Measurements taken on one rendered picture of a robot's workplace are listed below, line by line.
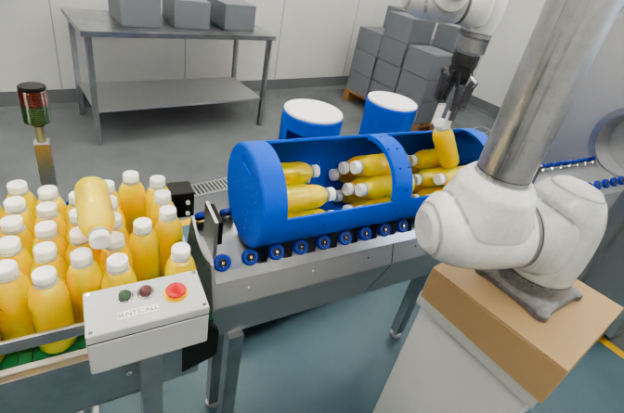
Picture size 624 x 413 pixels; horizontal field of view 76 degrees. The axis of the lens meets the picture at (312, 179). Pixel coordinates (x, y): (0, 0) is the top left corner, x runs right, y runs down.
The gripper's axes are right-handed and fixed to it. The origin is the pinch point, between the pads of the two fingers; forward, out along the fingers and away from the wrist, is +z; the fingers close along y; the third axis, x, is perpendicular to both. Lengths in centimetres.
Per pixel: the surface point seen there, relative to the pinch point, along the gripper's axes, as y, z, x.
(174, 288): -28, 20, 87
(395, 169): -9.6, 11.3, 22.9
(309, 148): 13.0, 15.8, 38.3
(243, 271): -11, 38, 66
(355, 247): -10.8, 37.9, 29.8
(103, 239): -13, 18, 98
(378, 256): -12.3, 42.9, 20.2
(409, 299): 6, 100, -32
